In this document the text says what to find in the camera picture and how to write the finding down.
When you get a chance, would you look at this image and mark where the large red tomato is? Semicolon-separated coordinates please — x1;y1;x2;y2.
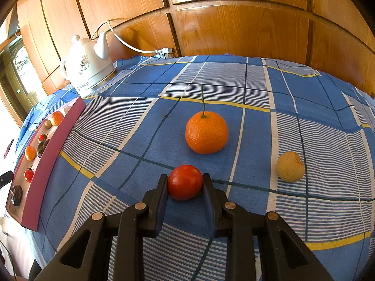
168;165;203;201

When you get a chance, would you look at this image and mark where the white power cable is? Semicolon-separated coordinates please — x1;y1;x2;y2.
90;20;174;59

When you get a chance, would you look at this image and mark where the dark brown dried fruit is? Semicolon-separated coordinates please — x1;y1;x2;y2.
37;140;50;158
10;185;23;206

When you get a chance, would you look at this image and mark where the glass cabinet door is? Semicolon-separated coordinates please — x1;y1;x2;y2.
0;35;38;123

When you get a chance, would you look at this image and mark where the white ceramic electric kettle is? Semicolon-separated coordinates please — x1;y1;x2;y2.
60;30;116;97

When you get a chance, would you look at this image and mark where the dark red small object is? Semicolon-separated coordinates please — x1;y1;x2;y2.
4;139;15;159

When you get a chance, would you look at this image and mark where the large orange mandarin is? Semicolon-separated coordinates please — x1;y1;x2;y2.
185;84;229;155

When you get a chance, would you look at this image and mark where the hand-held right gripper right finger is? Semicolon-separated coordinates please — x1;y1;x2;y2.
203;173;334;281

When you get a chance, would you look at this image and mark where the black device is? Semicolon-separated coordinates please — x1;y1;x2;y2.
0;171;13;188

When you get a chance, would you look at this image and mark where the blue checked cloth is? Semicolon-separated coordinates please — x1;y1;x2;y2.
16;54;375;281

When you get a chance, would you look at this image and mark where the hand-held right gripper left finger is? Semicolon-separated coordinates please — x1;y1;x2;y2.
34;174;169;281

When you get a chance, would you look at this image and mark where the pink tray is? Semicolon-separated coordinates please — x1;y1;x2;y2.
5;96;87;232

